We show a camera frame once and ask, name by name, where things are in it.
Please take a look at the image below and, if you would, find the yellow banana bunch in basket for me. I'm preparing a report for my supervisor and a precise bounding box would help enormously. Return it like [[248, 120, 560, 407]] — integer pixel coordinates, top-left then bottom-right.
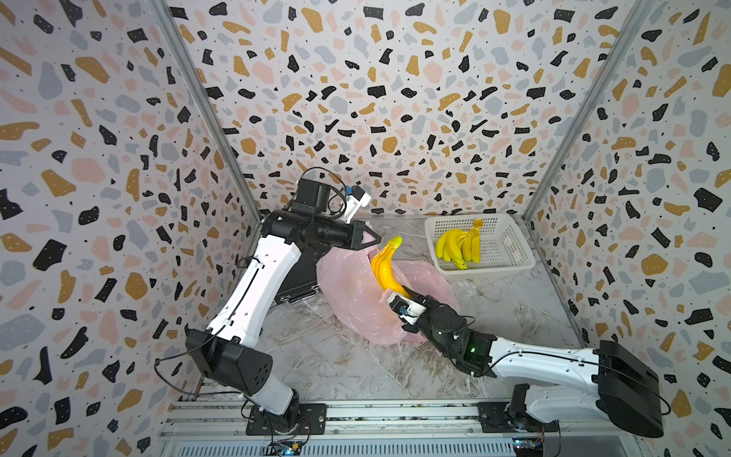
[[435, 219, 484, 270]]

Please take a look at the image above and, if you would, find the white plastic basket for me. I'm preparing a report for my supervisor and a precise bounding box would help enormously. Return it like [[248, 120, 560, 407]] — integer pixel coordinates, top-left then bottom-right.
[[425, 213, 536, 278]]

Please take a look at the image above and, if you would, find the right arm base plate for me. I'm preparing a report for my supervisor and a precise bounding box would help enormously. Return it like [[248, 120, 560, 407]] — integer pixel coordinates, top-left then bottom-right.
[[477, 401, 560, 433]]

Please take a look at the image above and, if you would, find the yellow banana bunch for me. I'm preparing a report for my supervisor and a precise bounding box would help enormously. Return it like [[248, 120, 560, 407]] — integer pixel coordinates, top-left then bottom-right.
[[435, 219, 484, 270], [370, 236, 409, 298]]

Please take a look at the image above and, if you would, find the pink plastic bag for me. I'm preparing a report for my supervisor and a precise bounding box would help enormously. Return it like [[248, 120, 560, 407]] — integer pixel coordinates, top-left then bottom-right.
[[316, 236, 460, 346]]

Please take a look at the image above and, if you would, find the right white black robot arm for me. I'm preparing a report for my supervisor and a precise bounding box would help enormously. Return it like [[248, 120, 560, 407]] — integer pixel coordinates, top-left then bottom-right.
[[391, 296, 671, 438]]

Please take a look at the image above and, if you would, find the aluminium front rail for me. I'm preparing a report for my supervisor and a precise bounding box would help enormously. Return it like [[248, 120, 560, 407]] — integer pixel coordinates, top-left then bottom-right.
[[159, 399, 651, 456]]

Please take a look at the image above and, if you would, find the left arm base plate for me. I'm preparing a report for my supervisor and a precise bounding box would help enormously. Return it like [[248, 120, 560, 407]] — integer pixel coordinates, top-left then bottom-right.
[[246, 403, 327, 438]]

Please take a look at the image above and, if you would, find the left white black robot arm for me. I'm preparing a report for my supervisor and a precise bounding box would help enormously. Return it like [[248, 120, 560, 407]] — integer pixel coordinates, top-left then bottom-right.
[[186, 178, 381, 430]]

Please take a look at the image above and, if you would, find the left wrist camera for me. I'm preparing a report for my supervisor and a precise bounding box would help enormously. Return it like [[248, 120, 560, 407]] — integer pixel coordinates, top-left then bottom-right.
[[342, 186, 371, 224]]

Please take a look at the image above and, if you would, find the black flat case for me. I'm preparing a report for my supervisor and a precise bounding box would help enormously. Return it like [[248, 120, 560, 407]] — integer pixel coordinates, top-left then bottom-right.
[[274, 246, 330, 305]]

